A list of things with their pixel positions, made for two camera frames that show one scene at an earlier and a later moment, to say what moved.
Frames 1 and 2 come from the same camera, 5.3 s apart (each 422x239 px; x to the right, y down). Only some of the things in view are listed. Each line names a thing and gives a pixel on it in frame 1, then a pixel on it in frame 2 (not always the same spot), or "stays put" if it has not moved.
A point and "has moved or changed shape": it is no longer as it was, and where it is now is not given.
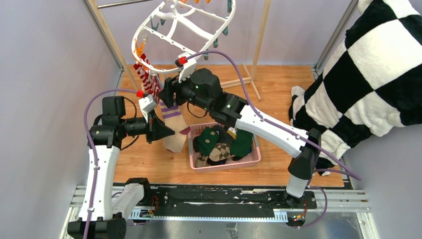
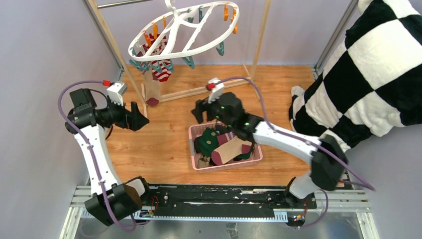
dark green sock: x=243 y=145 -> x=243 y=156
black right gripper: x=170 y=86 -> x=202 y=106
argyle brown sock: x=201 y=162 stays put
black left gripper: x=156 y=128 -> x=133 y=120
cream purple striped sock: x=172 y=117 -> x=229 y=146
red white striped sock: x=152 y=82 -> x=160 y=69
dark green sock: x=207 y=140 stays put
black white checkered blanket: x=372 y=86 stays put
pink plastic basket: x=254 y=156 stays put
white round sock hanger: x=178 y=30 has moved or changed shape
